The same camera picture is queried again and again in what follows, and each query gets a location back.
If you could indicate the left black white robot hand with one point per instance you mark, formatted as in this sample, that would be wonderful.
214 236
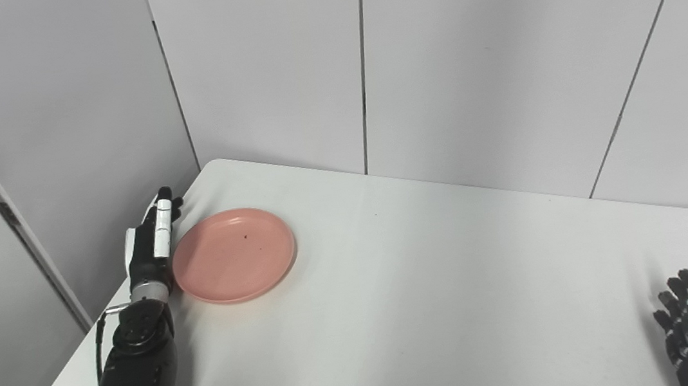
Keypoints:
152 247

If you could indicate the pink round plate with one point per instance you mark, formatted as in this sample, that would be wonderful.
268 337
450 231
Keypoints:
234 254

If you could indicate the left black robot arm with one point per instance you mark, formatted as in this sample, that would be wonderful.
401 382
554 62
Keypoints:
134 372

